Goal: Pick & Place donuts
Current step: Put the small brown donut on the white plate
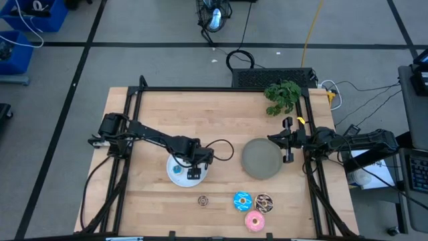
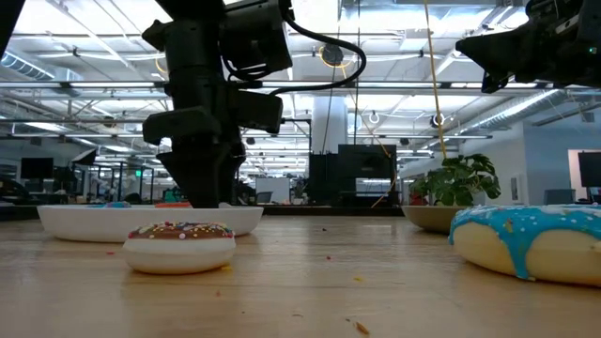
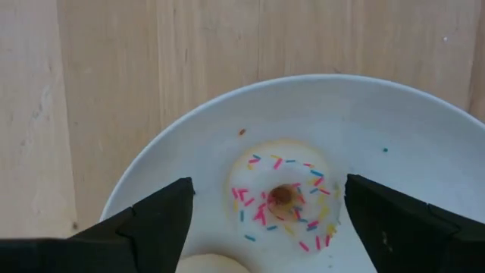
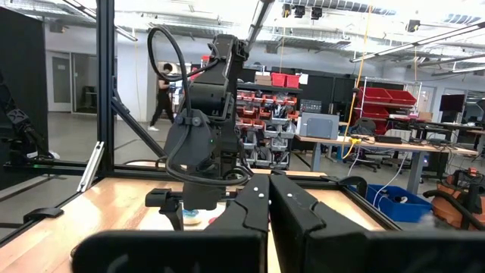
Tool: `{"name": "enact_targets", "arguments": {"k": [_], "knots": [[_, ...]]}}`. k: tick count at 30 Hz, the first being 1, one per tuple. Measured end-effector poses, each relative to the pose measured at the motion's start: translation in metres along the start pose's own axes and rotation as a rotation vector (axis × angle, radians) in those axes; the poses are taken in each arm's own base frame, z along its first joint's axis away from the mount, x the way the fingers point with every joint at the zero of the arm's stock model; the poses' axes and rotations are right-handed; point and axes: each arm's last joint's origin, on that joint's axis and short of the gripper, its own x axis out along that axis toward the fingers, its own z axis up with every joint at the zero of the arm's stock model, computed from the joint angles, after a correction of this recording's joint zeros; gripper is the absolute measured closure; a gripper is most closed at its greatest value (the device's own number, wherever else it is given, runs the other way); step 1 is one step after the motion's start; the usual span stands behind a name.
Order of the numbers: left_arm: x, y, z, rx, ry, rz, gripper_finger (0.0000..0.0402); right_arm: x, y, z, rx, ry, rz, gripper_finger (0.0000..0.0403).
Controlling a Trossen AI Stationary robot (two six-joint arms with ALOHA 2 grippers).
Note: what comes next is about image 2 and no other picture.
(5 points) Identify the black aluminium table frame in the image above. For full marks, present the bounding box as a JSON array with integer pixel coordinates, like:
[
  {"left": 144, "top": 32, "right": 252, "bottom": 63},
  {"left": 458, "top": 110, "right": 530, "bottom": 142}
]
[{"left": 0, "top": 204, "right": 405, "bottom": 220}]

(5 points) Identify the green leafy plant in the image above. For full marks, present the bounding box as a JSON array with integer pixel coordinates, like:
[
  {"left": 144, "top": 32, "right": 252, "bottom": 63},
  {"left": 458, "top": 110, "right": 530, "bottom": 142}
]
[{"left": 408, "top": 153, "right": 502, "bottom": 207}]

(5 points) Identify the small chocolate sprinkle donut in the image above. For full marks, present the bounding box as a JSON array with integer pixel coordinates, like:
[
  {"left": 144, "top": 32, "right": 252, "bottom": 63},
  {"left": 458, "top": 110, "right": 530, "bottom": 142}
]
[{"left": 121, "top": 221, "right": 238, "bottom": 276}]

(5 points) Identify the white plate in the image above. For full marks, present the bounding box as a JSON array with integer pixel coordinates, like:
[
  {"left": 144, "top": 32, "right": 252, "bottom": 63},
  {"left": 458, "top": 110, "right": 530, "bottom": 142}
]
[{"left": 37, "top": 204, "right": 265, "bottom": 244}]

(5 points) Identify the yellow cable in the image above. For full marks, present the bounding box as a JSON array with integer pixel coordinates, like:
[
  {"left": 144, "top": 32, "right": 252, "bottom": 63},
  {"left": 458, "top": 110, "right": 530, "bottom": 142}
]
[{"left": 422, "top": 0, "right": 448, "bottom": 161}]

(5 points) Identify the black hanging cable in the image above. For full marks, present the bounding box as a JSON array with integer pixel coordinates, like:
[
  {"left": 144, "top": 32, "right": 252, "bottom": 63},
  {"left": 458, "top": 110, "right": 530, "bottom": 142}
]
[{"left": 352, "top": 0, "right": 362, "bottom": 147}]

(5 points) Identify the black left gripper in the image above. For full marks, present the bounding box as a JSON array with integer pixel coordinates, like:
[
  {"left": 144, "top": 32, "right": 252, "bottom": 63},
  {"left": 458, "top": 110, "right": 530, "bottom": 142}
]
[{"left": 143, "top": 84, "right": 246, "bottom": 209}]

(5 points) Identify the black computer monitor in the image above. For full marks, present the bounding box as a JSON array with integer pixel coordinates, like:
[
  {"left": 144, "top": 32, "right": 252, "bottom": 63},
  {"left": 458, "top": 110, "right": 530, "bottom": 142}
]
[
  {"left": 20, "top": 157, "right": 54, "bottom": 180},
  {"left": 577, "top": 150, "right": 601, "bottom": 189}
]

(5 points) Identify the black ceiling cable reel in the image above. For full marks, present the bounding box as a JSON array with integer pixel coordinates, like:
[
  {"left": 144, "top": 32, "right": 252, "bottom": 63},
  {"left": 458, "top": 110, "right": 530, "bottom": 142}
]
[{"left": 320, "top": 42, "right": 346, "bottom": 68}]

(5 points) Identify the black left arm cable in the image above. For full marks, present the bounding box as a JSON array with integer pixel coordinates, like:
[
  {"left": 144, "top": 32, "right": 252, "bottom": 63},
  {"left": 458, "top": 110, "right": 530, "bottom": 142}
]
[{"left": 220, "top": 8, "right": 368, "bottom": 98}]

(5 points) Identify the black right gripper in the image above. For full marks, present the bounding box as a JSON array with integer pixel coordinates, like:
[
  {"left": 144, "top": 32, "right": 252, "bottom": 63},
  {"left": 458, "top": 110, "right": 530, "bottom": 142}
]
[{"left": 455, "top": 22, "right": 601, "bottom": 94}]

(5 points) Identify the white building column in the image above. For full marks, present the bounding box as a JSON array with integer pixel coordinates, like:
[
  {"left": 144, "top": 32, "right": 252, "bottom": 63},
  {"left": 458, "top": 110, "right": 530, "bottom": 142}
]
[{"left": 312, "top": 96, "right": 349, "bottom": 155}]

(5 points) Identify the silver ventilation duct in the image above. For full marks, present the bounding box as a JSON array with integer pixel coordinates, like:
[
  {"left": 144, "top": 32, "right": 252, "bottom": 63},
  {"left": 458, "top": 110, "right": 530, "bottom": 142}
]
[
  {"left": 459, "top": 88, "right": 564, "bottom": 137},
  {"left": 0, "top": 46, "right": 57, "bottom": 82}
]

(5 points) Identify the black cabinet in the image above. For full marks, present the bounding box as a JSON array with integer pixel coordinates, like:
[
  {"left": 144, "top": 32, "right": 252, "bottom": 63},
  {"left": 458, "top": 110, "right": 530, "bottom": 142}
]
[{"left": 308, "top": 144, "right": 398, "bottom": 207}]

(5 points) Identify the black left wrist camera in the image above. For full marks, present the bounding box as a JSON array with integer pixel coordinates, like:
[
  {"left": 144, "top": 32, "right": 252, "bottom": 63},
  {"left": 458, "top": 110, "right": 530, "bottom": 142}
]
[{"left": 234, "top": 88, "right": 285, "bottom": 135}]

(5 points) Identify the black gantry frame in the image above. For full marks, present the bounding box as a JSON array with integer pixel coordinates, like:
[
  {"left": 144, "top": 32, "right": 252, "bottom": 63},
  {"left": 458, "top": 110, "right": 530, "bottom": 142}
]
[{"left": 243, "top": 117, "right": 313, "bottom": 207}]

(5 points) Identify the white board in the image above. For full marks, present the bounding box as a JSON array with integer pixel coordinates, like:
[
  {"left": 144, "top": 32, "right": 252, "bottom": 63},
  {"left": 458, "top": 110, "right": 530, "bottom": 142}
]
[{"left": 254, "top": 177, "right": 291, "bottom": 205}]

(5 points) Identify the tan bowl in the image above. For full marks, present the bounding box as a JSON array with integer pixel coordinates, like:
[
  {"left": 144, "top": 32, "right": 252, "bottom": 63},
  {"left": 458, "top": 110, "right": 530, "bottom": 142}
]
[{"left": 401, "top": 205, "right": 466, "bottom": 235}]

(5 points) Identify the large blue-iced donut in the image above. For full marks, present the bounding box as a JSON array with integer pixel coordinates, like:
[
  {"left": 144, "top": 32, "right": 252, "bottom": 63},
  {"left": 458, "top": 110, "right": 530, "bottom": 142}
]
[{"left": 448, "top": 204, "right": 601, "bottom": 288}]

